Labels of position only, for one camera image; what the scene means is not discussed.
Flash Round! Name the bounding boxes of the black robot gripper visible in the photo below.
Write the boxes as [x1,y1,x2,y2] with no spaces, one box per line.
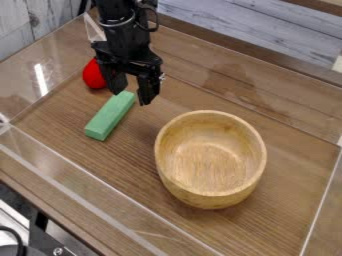
[90,19,162,106]

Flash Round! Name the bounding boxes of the clear acrylic tray wall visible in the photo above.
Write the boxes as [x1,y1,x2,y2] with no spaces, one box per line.
[0,121,223,256]

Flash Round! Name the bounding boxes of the red plush strawberry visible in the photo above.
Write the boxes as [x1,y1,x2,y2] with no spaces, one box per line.
[82,58,105,89]

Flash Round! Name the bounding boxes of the green rectangular block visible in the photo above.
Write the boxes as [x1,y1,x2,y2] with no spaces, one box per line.
[84,91,134,141]

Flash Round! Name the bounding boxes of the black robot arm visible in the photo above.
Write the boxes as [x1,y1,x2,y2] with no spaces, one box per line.
[90,0,164,105]

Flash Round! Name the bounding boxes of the clear acrylic corner bracket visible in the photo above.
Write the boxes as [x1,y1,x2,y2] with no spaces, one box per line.
[82,14,105,42]

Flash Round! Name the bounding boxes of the light wooden bowl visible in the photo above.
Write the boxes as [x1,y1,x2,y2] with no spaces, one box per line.
[153,110,267,209]

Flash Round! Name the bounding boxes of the black cable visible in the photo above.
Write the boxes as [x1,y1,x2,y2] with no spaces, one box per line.
[0,226,26,256]

